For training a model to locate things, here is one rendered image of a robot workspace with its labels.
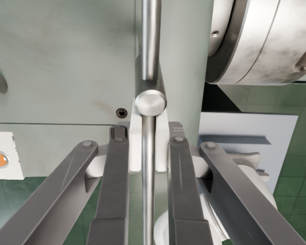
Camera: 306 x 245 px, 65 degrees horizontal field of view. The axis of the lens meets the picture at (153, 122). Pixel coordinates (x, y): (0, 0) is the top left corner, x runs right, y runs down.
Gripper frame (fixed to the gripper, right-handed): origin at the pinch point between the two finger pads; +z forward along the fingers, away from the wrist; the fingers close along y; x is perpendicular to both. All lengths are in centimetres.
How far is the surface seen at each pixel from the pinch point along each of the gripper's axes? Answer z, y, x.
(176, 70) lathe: 11.5, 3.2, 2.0
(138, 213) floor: 137, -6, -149
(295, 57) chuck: 15.7, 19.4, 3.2
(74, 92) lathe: 11.3, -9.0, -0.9
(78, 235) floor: 137, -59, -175
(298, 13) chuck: 13.5, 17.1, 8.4
